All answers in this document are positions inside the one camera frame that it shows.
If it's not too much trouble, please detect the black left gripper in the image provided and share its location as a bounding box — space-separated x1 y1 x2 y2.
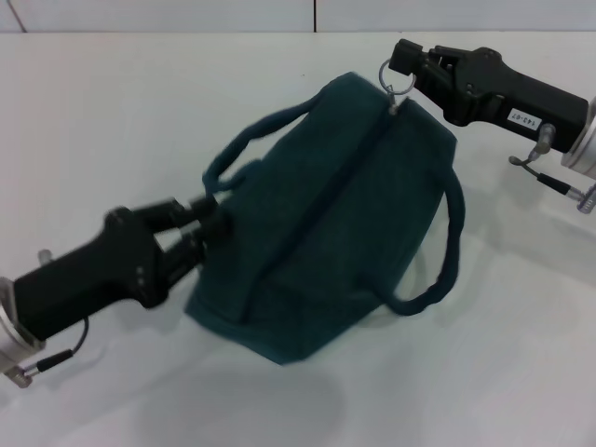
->
12 195 234 342

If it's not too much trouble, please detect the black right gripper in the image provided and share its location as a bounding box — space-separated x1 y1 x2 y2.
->
387 39 590 155

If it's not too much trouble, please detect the dark teal lunch bag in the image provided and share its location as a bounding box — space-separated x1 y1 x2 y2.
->
183 40 467 367

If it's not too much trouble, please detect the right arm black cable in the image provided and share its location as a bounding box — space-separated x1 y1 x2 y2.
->
508 123 596 215

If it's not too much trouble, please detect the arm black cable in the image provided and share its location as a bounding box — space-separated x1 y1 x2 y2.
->
508 123 596 215
7 316 90 387

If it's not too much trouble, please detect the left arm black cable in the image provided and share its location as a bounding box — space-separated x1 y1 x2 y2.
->
7 316 90 387

